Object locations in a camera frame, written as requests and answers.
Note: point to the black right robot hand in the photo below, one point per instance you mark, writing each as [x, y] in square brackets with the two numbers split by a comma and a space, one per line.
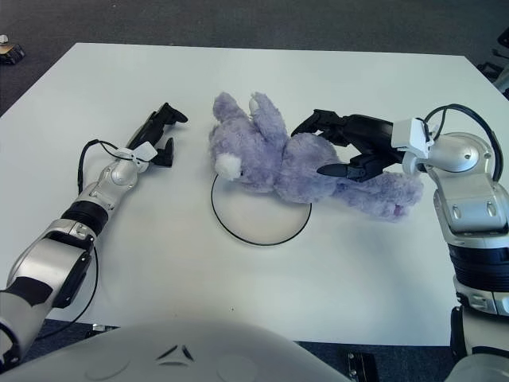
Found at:
[366, 135]

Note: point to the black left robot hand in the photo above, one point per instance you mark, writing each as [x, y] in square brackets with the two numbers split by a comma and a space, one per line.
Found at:
[149, 129]

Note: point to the purple plush bunny doll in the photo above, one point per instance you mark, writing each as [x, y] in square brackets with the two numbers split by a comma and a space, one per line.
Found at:
[270, 159]

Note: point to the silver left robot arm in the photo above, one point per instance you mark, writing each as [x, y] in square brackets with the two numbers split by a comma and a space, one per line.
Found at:
[79, 211]

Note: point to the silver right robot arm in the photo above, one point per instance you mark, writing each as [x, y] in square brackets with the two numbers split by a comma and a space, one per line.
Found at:
[469, 191]

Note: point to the white plate with black rim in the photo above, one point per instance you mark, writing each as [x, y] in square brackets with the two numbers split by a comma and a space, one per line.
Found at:
[258, 223]

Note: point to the black and grey office chair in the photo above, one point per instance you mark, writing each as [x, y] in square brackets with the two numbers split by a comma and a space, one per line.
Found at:
[495, 67]

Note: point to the grey robot torso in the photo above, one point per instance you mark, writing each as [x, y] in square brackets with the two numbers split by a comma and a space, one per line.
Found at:
[179, 354]

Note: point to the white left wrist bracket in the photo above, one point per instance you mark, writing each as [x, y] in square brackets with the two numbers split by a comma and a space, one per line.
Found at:
[143, 153]

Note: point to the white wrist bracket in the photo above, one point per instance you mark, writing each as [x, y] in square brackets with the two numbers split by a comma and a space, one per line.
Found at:
[143, 153]
[411, 137]

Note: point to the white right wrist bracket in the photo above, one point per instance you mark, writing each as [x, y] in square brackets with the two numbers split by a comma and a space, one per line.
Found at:
[411, 137]

